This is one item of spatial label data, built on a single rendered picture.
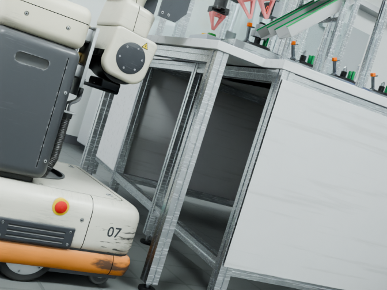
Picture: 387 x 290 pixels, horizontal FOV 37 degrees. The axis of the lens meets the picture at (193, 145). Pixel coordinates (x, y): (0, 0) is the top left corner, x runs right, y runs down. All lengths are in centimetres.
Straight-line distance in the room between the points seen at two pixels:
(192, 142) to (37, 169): 50
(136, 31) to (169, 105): 140
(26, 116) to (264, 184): 77
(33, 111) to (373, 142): 114
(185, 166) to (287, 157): 34
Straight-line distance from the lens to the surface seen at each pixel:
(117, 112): 353
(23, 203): 168
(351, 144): 202
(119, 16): 191
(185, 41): 203
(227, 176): 349
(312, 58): 277
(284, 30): 230
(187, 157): 187
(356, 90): 200
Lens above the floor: 61
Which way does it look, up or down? 3 degrees down
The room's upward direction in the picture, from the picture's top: 17 degrees clockwise
